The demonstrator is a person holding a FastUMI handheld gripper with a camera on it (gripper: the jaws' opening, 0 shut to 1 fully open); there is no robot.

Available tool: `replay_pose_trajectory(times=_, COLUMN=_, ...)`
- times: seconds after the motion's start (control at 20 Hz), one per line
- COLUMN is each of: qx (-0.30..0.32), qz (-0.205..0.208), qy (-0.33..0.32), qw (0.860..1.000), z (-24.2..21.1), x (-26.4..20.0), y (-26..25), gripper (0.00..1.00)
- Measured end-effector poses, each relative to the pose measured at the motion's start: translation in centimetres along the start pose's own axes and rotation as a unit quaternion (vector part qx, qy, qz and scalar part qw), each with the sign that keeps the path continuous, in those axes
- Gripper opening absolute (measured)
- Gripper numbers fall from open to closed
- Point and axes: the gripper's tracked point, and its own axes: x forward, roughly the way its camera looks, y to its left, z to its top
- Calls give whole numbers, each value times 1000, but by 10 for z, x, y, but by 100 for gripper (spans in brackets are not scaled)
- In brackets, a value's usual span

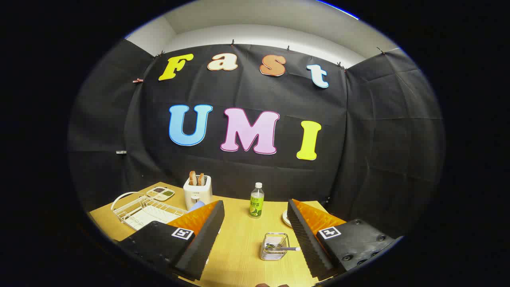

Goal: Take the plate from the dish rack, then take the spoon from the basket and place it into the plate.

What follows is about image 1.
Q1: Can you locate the metal wire basket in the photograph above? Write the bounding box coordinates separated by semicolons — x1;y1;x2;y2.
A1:
260;233;290;261

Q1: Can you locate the white wire dish rack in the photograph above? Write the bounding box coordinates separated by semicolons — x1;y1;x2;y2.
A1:
111;192;190;232

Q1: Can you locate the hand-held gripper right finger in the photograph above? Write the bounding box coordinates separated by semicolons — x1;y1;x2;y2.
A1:
287;199;404;281

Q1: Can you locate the green label drink bottle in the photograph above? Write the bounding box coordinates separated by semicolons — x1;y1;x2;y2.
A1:
249;182;265;218

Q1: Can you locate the metal spoon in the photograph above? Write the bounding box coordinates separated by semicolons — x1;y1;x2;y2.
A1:
266;243;300;252

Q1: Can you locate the black backdrop cloth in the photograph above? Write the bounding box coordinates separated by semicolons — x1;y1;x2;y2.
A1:
68;38;445;240

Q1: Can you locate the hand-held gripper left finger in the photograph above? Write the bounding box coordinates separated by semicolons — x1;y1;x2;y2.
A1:
118;200;226;281

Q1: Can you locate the white toaster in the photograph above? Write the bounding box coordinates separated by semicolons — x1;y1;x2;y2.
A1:
183;175;213;210

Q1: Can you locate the divided white seasoning tray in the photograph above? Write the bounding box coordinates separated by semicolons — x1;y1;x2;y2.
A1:
146;186;175;201

